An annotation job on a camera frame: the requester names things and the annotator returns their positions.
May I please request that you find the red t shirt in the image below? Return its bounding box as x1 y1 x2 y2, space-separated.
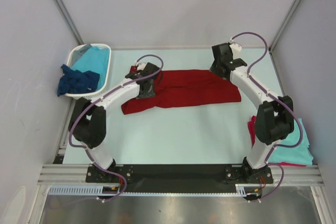
121 70 242 115

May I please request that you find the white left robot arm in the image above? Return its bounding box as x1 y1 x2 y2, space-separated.
68 62 161 182

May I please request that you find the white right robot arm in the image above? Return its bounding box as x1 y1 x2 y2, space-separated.
210 42 294 183

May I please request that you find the white laundry basket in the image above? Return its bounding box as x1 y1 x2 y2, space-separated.
65 43 112 99

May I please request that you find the turquoise t shirt in basket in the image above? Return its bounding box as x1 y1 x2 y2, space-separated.
70 46 110 90

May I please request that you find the pink folded t shirt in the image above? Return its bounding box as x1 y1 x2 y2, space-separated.
247 115 308 167

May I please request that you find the navy blue t shirt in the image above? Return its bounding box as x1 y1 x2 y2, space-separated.
57 65 100 97

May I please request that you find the grey t shirt in basket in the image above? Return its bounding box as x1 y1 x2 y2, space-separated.
71 44 92 64

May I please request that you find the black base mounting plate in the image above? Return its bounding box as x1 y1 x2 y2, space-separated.
86 163 275 193

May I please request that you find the light blue folded t shirt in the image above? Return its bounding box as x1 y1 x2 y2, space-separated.
268 118 313 166

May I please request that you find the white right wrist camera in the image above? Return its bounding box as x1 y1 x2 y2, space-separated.
229 41 242 59

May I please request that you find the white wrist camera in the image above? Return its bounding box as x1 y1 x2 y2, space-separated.
134 62 148 71
229 41 242 59

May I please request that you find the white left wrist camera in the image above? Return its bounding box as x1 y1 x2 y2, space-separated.
134 62 148 71

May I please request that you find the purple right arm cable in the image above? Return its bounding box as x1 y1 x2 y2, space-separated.
229 31 304 204

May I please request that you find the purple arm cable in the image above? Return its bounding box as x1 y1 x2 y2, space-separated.
229 31 304 204
68 54 165 204

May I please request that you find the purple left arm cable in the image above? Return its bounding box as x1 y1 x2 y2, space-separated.
68 54 165 204

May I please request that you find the aluminium frame rail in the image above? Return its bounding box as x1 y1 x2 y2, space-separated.
37 164 324 186

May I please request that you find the white slotted cable duct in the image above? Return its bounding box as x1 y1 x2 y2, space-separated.
48 184 261 197

